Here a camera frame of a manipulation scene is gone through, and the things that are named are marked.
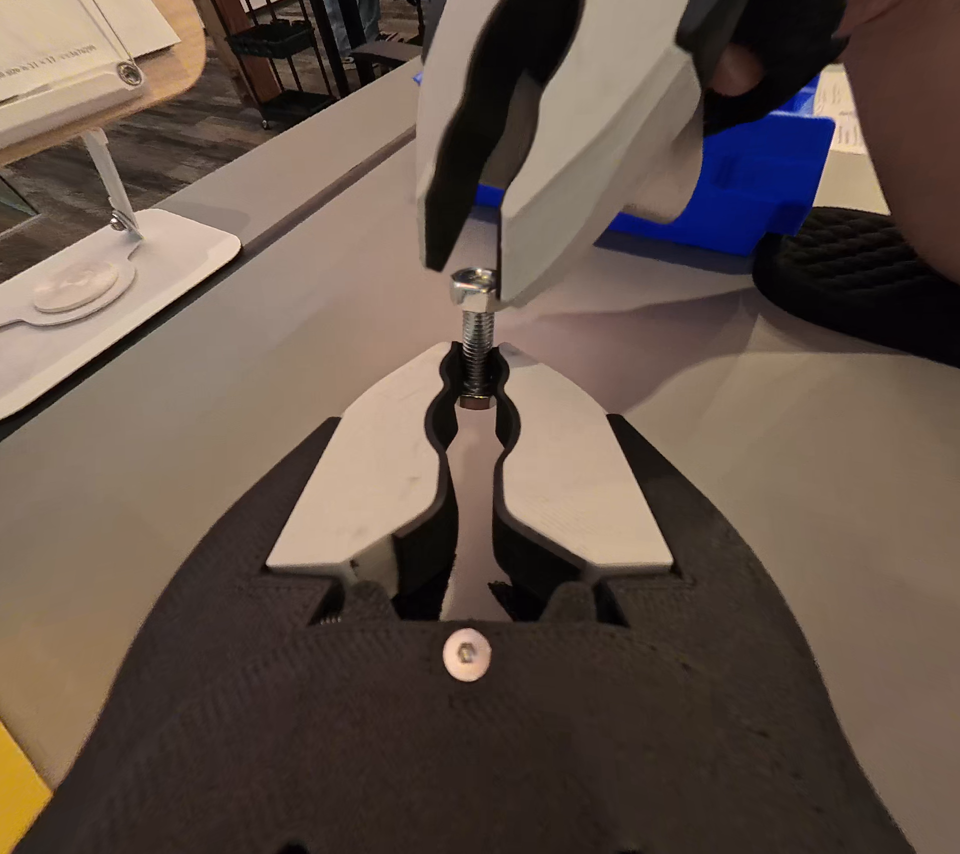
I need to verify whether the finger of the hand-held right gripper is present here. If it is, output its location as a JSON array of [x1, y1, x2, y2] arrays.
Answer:
[[497, 0, 735, 309], [414, 0, 595, 272]]

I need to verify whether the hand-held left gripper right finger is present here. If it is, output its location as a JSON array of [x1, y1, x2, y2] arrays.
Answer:
[[493, 343, 676, 579]]

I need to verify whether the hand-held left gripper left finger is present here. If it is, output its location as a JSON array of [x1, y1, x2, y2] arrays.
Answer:
[[264, 341, 460, 578]]

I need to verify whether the blue plastic bin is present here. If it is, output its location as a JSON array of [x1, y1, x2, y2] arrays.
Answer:
[[474, 73, 839, 260]]

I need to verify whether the silver hex bolt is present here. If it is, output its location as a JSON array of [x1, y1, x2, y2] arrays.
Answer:
[[448, 265, 500, 399]]

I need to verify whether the yellow plastic bin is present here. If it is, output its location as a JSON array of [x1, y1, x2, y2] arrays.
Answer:
[[0, 718, 55, 834]]

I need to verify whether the black mesh elbow pad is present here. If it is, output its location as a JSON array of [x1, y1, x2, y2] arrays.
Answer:
[[751, 206, 960, 371]]

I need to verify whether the white printed paper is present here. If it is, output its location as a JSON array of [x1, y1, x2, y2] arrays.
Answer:
[[813, 65, 873, 155]]

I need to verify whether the black rolling cart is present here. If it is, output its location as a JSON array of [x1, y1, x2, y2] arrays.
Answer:
[[186, 0, 340, 129]]

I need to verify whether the white document stand with instructions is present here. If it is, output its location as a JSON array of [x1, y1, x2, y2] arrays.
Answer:
[[0, 0, 244, 422]]

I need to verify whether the printed instruction sheet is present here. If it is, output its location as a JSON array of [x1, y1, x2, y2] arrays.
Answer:
[[0, 0, 183, 107]]

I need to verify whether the wooden support post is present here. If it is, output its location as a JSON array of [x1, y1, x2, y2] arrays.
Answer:
[[141, 0, 280, 109]]

